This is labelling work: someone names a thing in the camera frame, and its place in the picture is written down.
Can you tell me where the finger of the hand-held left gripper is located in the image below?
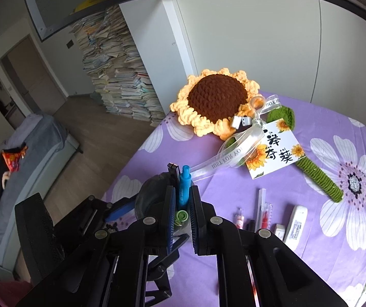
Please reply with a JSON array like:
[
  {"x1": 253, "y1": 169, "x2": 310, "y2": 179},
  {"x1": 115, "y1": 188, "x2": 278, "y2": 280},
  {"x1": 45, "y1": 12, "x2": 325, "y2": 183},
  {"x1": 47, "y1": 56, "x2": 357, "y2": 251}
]
[
  {"x1": 105, "y1": 199, "x2": 136, "y2": 224},
  {"x1": 146, "y1": 233, "x2": 190, "y2": 299}
]

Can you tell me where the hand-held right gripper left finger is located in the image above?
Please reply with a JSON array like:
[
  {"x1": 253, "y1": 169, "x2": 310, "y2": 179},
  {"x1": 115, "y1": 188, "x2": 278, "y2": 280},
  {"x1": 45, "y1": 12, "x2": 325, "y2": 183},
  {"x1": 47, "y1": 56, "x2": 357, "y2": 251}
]
[{"x1": 17, "y1": 185, "x2": 176, "y2": 307}]

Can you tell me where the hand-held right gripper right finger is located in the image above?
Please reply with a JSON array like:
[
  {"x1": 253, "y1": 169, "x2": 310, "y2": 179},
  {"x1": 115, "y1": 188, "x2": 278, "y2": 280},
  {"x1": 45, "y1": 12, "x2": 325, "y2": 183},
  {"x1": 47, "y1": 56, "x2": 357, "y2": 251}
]
[{"x1": 189, "y1": 185, "x2": 347, "y2": 307}]

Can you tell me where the grey pen holder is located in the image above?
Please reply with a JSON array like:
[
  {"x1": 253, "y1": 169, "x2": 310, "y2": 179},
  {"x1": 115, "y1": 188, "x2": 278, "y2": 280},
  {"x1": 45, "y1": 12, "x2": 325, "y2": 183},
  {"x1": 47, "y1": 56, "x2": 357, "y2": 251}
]
[{"x1": 134, "y1": 172, "x2": 190, "y2": 238}]

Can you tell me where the blue marker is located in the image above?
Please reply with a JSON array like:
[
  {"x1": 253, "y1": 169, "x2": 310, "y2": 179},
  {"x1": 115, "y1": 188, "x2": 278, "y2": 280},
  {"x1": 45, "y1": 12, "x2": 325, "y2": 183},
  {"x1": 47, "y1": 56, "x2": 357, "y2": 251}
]
[{"x1": 178, "y1": 165, "x2": 192, "y2": 209}]

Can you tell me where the small pink stationery item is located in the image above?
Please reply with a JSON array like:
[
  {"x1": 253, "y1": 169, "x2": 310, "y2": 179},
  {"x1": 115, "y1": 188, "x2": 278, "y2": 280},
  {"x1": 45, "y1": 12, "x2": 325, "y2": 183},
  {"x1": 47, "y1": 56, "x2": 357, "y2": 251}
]
[{"x1": 233, "y1": 207, "x2": 246, "y2": 230}]

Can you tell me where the red pen refills pack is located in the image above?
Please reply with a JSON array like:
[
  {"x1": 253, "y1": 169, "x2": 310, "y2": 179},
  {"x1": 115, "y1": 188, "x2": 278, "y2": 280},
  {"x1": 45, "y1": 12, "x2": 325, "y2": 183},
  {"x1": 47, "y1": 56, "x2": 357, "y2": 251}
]
[{"x1": 256, "y1": 188, "x2": 267, "y2": 231}]

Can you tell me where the red pen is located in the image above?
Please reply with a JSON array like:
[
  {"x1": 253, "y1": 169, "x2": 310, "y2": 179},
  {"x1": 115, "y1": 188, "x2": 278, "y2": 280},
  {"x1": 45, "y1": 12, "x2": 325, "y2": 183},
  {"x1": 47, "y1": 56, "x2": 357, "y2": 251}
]
[{"x1": 260, "y1": 202, "x2": 273, "y2": 230}]

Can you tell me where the white correction tape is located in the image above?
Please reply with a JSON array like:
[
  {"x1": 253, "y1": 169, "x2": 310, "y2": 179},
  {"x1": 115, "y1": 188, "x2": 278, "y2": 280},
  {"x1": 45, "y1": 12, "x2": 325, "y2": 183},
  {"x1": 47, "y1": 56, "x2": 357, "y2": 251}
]
[{"x1": 282, "y1": 205, "x2": 308, "y2": 252}]

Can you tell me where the green capped highlighter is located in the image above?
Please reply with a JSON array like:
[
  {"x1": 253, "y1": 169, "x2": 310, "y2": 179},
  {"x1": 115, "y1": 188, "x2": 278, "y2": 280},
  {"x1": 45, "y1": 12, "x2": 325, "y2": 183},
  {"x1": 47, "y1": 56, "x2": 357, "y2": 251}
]
[{"x1": 175, "y1": 210, "x2": 189, "y2": 228}]

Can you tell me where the translucent printed ribbon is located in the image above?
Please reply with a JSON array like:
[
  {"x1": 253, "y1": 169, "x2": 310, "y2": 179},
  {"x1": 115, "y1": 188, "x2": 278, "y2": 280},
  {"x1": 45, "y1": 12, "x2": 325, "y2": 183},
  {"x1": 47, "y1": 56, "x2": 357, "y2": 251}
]
[{"x1": 189, "y1": 94, "x2": 281, "y2": 180}]

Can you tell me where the orange patterned cloth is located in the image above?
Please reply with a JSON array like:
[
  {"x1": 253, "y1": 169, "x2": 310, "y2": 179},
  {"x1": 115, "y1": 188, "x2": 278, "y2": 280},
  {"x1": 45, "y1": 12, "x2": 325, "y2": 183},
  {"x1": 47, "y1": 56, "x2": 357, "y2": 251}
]
[{"x1": 0, "y1": 146, "x2": 29, "y2": 172}]

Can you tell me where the grey bed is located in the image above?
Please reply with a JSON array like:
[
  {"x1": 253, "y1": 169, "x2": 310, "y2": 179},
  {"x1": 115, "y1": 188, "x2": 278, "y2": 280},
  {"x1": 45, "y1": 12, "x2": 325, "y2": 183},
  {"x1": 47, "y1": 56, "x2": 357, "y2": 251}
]
[{"x1": 0, "y1": 113, "x2": 84, "y2": 282}]

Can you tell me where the white sunflower card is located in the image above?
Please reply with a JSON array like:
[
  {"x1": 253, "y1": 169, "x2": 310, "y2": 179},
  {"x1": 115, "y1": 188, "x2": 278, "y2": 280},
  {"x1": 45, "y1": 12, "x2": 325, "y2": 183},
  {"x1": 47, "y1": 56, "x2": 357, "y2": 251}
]
[{"x1": 244, "y1": 118, "x2": 304, "y2": 180}]

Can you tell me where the crochet sunflower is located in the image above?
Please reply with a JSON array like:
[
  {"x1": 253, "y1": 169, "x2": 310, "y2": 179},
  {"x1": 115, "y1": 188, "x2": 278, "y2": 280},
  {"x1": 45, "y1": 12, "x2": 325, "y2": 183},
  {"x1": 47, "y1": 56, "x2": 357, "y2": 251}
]
[{"x1": 169, "y1": 68, "x2": 344, "y2": 203}]

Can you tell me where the tall stack of books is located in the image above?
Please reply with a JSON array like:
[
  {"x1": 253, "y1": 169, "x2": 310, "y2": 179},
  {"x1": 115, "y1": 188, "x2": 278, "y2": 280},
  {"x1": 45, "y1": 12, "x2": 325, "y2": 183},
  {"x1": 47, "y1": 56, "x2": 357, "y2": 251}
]
[{"x1": 69, "y1": 5, "x2": 166, "y2": 128}]

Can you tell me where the purple floral tablecloth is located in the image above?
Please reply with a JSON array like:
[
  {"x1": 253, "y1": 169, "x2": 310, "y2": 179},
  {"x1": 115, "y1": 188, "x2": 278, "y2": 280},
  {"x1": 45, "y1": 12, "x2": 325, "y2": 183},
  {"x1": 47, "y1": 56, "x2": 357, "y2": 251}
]
[{"x1": 100, "y1": 91, "x2": 366, "y2": 307}]

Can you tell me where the wooden door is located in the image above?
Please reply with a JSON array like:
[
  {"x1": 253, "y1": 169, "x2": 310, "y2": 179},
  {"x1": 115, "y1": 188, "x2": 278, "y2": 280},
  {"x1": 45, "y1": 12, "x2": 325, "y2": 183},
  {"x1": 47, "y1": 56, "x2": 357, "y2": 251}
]
[{"x1": 0, "y1": 35, "x2": 67, "y2": 116}]

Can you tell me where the white cabinet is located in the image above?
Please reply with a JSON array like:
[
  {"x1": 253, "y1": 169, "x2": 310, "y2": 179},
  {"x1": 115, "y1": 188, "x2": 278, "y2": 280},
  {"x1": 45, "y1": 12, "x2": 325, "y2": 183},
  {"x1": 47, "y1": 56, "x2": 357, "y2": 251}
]
[{"x1": 119, "y1": 0, "x2": 366, "y2": 154}]

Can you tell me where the yellow bag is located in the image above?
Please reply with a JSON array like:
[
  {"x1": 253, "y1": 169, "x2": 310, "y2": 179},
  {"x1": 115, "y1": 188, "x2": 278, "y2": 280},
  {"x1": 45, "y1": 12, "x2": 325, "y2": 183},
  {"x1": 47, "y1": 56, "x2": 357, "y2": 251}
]
[{"x1": 73, "y1": 0, "x2": 115, "y2": 13}]

